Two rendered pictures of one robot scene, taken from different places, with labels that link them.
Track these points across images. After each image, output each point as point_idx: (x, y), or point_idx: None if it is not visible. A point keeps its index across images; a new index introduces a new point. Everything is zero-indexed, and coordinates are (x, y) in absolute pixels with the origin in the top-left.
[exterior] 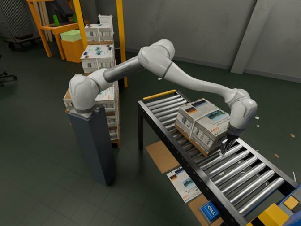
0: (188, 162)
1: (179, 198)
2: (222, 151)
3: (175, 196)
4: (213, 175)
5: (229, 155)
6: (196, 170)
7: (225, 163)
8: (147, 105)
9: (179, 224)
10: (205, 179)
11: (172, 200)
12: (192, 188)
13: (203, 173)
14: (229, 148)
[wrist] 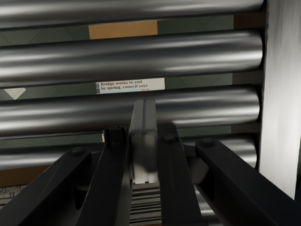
0: (297, 159)
1: (169, 78)
2: (223, 144)
3: (175, 88)
4: (217, 35)
5: (21, 103)
6: (294, 105)
7: (90, 64)
8: None
9: (206, 26)
10: (290, 34)
11: (190, 83)
12: (122, 85)
13: (277, 70)
14: (81, 147)
